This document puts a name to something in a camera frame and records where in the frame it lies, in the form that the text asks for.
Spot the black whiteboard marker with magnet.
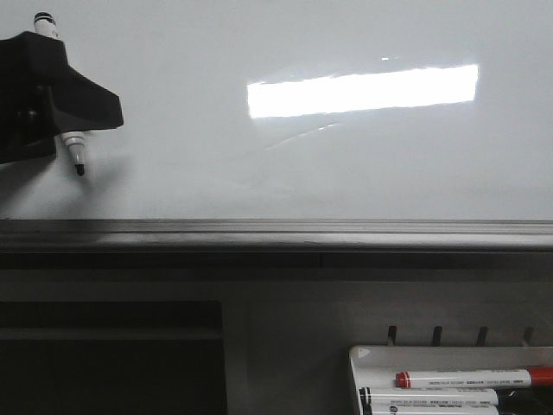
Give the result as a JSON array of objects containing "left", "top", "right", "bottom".
[{"left": 34, "top": 12, "right": 86, "bottom": 176}]

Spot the black capped whiteboard marker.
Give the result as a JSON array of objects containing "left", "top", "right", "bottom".
[{"left": 359, "top": 387, "right": 499, "bottom": 406}]

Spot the white marker tray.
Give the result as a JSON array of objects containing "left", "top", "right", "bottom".
[{"left": 349, "top": 345, "right": 552, "bottom": 414}]

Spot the white whiteboard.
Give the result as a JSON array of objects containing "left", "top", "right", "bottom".
[{"left": 1, "top": 1, "right": 552, "bottom": 251}]

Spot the red capped whiteboard marker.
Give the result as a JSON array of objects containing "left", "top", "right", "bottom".
[{"left": 395, "top": 367, "right": 552, "bottom": 388}]

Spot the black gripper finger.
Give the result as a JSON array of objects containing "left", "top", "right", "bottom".
[
  {"left": 1, "top": 82, "right": 59, "bottom": 164},
  {"left": 1, "top": 31, "right": 124, "bottom": 133}
]

